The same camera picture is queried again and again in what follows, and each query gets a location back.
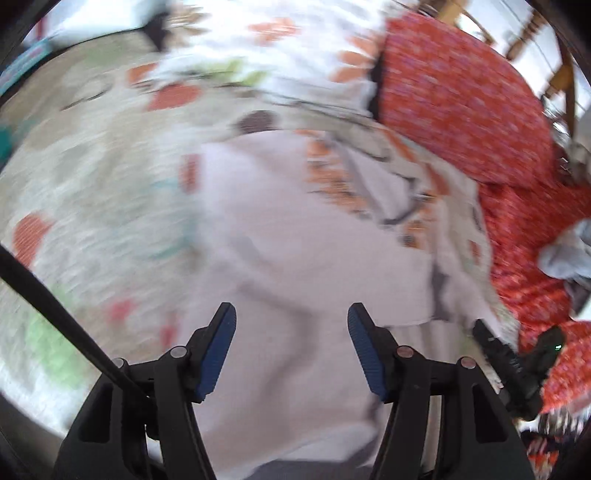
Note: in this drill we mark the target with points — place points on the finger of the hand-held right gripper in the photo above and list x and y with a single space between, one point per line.
510 374

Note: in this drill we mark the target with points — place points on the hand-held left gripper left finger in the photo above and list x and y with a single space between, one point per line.
217 355

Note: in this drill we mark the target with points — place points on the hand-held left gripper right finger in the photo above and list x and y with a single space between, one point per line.
364 355

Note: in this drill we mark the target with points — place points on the white small garment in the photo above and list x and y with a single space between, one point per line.
286 258

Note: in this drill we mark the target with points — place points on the grey cloth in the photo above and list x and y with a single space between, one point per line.
568 258

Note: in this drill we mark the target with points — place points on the heart print quilt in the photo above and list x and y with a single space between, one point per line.
92 184

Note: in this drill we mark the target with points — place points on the wooden chair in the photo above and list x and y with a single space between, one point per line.
563 78

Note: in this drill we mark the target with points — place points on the red patterned blanket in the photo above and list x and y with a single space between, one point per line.
452 92

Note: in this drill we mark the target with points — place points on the teal basket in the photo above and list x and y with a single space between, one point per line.
5 143

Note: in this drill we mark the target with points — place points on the floral patterned bedsheet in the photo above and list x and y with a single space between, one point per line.
277 55

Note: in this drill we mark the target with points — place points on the colourful printed box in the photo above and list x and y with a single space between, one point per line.
23 62

